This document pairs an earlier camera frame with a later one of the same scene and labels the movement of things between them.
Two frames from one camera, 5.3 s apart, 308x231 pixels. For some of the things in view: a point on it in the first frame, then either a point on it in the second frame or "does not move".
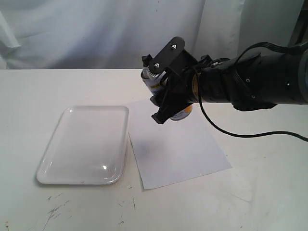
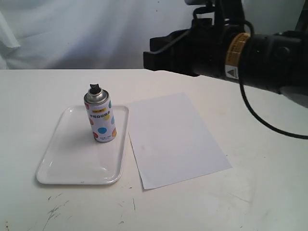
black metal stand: (299, 34) does not move
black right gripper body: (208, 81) → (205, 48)
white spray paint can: (153, 82) → (101, 114)
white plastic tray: (89, 146) does not move
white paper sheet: (174, 150) does not move
